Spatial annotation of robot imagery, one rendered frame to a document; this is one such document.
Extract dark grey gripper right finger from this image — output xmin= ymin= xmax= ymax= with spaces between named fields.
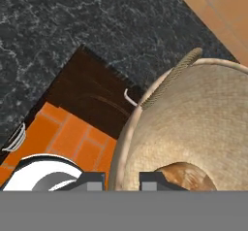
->
xmin=139 ymin=171 xmax=189 ymax=192

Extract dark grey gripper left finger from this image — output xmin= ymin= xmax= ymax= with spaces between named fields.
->
xmin=59 ymin=172 xmax=107 ymax=192

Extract brown crusty bread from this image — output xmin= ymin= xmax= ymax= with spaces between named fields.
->
xmin=155 ymin=161 xmax=218 ymax=192

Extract beige woven basket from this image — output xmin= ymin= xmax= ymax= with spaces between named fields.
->
xmin=108 ymin=47 xmax=248 ymax=192

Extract dark wood cabinet door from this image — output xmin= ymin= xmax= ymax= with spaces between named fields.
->
xmin=44 ymin=44 xmax=145 ymax=141

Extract white and black round object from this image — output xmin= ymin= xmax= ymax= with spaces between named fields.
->
xmin=0 ymin=153 xmax=85 ymax=192

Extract white curved cabinet handle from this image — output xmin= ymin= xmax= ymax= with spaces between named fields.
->
xmin=1 ymin=121 xmax=27 ymax=152
xmin=123 ymin=87 xmax=140 ymax=108

